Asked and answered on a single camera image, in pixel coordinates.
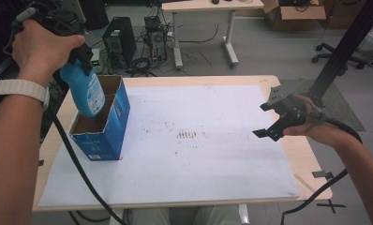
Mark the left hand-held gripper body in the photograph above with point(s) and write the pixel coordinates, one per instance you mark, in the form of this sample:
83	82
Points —
66	22

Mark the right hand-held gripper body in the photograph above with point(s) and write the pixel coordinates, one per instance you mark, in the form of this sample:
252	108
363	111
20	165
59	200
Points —
289	109

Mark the blue bottle with white cap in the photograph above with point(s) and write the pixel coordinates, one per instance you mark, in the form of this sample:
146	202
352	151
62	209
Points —
86	90

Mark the blue cardboard box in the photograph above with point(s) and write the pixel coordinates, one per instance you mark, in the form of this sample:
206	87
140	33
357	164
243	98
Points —
108	137

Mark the person's right hand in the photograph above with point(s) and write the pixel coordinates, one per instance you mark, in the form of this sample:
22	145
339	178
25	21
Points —
319	128

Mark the person's left hand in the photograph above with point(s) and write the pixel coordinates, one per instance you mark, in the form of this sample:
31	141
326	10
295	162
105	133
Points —
41	50

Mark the small white device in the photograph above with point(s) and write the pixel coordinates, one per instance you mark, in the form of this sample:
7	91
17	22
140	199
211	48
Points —
95	59

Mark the black computer tower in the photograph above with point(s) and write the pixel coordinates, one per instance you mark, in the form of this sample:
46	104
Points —
119	40

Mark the white band wristwatch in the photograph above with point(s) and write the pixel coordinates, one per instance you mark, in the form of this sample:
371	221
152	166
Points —
22	89

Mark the grey tape strip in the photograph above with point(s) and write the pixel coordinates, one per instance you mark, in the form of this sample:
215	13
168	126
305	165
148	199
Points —
321	174

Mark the black office chair base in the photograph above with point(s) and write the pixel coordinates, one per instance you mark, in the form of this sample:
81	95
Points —
337	56

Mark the open computer chassis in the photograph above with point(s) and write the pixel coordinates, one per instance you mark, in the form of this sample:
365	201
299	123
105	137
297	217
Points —
156	37

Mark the white stained mat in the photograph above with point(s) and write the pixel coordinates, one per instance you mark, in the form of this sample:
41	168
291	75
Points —
200	156

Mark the brown cardboard box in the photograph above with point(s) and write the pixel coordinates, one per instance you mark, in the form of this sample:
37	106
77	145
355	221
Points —
295	15

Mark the person's right leg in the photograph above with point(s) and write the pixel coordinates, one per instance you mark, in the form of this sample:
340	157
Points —
217	215

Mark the person's leg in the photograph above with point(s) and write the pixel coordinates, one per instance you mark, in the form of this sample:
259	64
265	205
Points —
150	216
217	215

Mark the white-legged wooden desk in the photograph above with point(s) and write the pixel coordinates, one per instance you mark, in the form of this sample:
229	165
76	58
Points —
206	6

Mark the person's left leg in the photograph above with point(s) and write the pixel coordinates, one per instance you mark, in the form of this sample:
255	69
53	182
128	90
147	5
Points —
150	216

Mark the black metal stand post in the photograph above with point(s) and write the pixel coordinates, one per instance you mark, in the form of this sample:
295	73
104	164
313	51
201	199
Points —
347	47

